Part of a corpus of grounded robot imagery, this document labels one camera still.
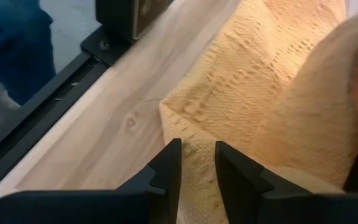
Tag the black metal table frame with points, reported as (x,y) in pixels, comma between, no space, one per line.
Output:
(57,87)

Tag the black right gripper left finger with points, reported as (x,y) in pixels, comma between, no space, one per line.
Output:
(154,186)

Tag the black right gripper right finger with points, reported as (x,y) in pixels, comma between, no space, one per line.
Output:
(244,186)

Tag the yellow towel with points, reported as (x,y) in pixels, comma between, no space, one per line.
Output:
(259,93)

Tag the black camera box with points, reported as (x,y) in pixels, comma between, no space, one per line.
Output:
(126,15)

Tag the person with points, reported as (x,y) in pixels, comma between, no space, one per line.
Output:
(14,46)

